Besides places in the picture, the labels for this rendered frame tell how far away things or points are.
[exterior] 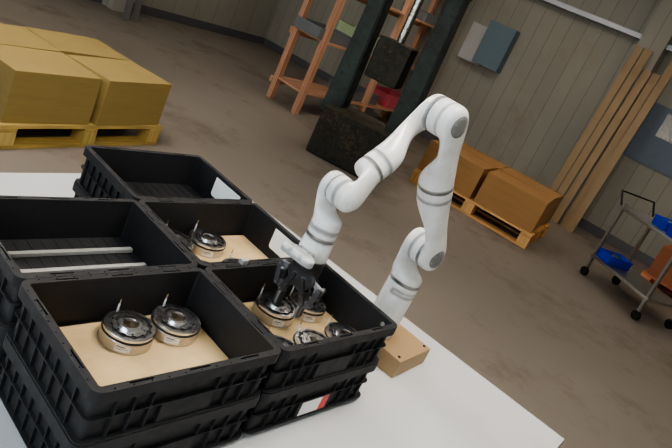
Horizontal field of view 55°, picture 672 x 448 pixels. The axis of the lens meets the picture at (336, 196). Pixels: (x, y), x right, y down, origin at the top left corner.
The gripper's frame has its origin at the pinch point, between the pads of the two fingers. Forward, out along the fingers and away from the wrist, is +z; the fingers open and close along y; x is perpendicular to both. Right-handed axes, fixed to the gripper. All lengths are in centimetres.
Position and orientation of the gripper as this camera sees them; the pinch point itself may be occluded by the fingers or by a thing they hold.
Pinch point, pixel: (288, 305)
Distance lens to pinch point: 156.8
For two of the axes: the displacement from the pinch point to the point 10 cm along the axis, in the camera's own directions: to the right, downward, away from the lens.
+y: -7.4, -5.0, 4.6
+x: -5.4, 0.3, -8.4
